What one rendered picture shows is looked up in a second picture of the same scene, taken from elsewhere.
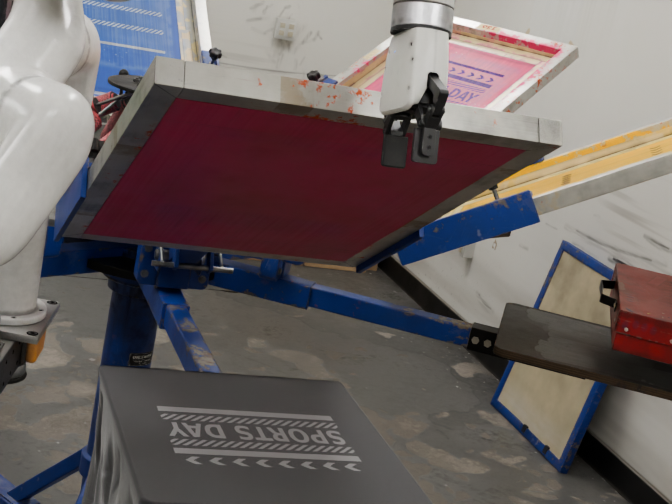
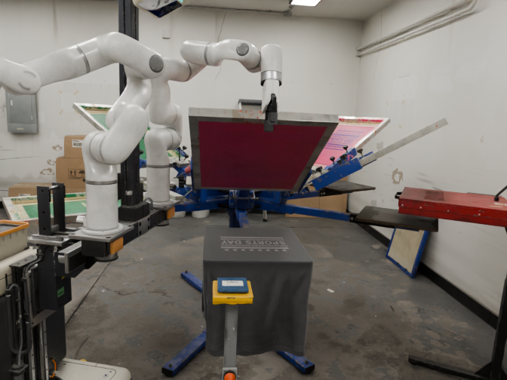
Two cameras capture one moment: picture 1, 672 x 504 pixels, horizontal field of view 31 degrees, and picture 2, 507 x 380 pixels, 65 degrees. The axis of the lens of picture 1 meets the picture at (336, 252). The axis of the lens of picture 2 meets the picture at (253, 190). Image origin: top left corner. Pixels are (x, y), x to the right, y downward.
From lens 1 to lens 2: 0.43 m
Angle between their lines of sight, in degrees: 15
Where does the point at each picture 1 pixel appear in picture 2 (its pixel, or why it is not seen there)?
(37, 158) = (125, 127)
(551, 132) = (334, 118)
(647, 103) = (427, 139)
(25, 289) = (163, 193)
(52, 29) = (135, 90)
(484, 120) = (308, 116)
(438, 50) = (274, 86)
